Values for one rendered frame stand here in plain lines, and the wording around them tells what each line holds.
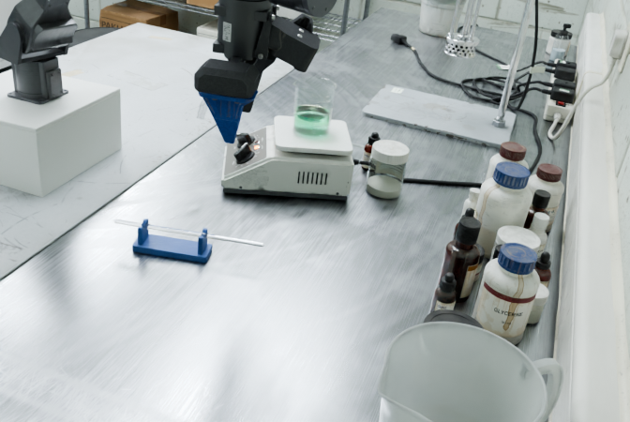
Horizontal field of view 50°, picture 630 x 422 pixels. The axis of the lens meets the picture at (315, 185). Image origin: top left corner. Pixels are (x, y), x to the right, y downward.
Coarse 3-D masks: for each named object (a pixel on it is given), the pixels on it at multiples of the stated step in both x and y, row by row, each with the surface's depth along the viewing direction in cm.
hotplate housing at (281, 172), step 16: (272, 128) 112; (272, 144) 107; (224, 160) 110; (272, 160) 102; (288, 160) 103; (304, 160) 103; (320, 160) 103; (336, 160) 104; (352, 160) 105; (224, 176) 104; (240, 176) 103; (256, 176) 104; (272, 176) 104; (288, 176) 104; (304, 176) 104; (320, 176) 104; (336, 176) 104; (240, 192) 105; (256, 192) 105; (272, 192) 105; (288, 192) 106; (304, 192) 105; (320, 192) 106; (336, 192) 106
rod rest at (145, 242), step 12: (144, 228) 89; (204, 228) 89; (144, 240) 90; (156, 240) 90; (168, 240) 90; (180, 240) 91; (204, 240) 89; (144, 252) 89; (156, 252) 89; (168, 252) 88; (180, 252) 88; (192, 252) 89; (204, 252) 89
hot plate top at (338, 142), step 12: (276, 120) 110; (288, 120) 111; (336, 120) 113; (276, 132) 106; (288, 132) 107; (336, 132) 109; (348, 132) 109; (276, 144) 102; (288, 144) 103; (300, 144) 103; (312, 144) 104; (324, 144) 104; (336, 144) 104; (348, 144) 105
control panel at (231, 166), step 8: (264, 128) 112; (256, 136) 111; (264, 136) 110; (232, 144) 113; (256, 144) 108; (264, 144) 107; (232, 152) 110; (256, 152) 106; (264, 152) 105; (232, 160) 107; (248, 160) 105; (256, 160) 103; (232, 168) 105; (240, 168) 104
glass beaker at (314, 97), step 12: (300, 84) 106; (312, 84) 107; (324, 84) 107; (336, 84) 105; (300, 96) 103; (312, 96) 102; (324, 96) 102; (300, 108) 104; (312, 108) 103; (324, 108) 103; (300, 120) 104; (312, 120) 104; (324, 120) 105; (300, 132) 105; (312, 132) 105; (324, 132) 106
